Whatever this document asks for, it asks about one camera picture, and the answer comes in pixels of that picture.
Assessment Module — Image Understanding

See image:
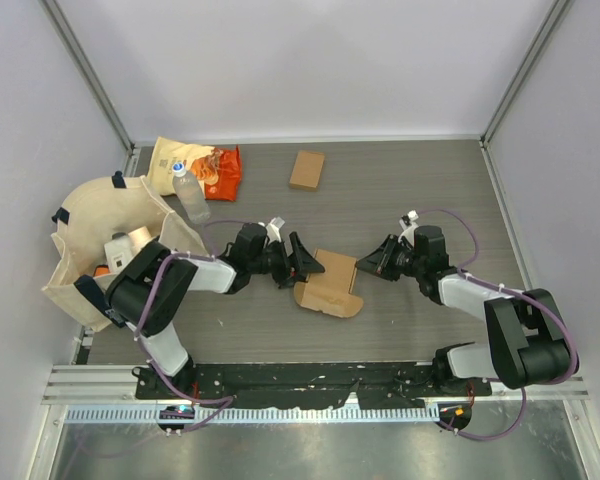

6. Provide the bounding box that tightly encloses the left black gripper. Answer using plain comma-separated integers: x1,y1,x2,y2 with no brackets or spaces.
249,232,324,289

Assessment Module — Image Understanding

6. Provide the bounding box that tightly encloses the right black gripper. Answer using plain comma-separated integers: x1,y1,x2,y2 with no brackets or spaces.
357,234,425,281

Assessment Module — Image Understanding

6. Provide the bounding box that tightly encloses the large cardboard box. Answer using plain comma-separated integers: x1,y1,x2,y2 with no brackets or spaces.
293,249,364,319

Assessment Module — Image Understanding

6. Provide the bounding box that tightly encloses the small cardboard box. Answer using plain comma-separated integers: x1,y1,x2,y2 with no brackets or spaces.
289,150,325,191

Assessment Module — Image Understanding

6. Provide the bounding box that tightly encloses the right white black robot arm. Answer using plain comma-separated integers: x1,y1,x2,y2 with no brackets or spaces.
356,225,578,395

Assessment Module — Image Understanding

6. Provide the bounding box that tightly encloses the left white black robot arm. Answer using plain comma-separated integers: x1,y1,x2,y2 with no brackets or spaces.
104,217,326,399

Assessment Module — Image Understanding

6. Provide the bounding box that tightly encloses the white box in bag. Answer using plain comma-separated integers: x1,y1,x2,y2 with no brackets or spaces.
104,236,137,273

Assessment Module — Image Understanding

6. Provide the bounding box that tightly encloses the beige orange snack bag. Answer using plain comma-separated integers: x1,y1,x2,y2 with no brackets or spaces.
147,137,242,202

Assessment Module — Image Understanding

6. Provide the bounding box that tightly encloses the clear plastic water bottle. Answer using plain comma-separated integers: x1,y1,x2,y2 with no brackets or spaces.
172,162,211,224

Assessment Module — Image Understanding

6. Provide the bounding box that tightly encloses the beige canvas tote bag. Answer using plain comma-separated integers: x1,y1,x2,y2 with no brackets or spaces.
42,173,208,332

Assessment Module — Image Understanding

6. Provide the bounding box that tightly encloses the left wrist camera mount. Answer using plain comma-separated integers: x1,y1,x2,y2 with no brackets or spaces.
265,217,285,242

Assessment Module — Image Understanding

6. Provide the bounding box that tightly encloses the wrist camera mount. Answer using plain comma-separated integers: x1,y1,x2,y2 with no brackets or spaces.
399,210,419,244
265,217,285,242

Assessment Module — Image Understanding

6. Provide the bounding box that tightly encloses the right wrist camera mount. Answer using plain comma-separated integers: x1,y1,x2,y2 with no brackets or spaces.
399,210,419,244

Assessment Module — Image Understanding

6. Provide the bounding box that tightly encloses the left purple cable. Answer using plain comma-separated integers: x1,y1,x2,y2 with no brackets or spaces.
134,218,269,432

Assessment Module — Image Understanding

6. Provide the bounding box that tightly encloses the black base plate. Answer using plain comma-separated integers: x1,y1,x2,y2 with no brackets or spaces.
135,360,494,410

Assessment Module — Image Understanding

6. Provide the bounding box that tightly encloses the white slotted cable duct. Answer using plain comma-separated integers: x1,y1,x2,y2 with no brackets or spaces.
65,404,439,425

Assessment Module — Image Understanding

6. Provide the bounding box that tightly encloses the right aluminium frame post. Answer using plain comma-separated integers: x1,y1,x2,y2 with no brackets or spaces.
480,0,574,149

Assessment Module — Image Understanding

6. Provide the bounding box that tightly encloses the aluminium frame post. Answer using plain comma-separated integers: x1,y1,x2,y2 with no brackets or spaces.
39,0,135,155
480,0,574,149

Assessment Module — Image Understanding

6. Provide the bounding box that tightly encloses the left aluminium frame post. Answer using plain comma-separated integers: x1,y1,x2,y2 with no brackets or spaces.
39,0,135,155

